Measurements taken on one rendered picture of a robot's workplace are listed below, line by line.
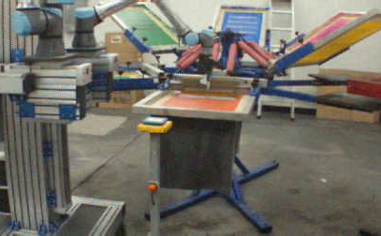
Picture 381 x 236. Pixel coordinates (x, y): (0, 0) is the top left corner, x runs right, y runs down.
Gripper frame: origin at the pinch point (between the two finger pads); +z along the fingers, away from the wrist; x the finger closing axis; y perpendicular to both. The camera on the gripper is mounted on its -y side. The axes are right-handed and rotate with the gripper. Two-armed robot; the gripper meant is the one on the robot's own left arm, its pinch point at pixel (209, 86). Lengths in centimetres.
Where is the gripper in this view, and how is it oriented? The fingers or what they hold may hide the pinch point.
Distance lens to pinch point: 286.2
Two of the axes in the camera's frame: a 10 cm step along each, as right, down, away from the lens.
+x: -2.0, 2.2, -9.5
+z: -0.2, 9.7, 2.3
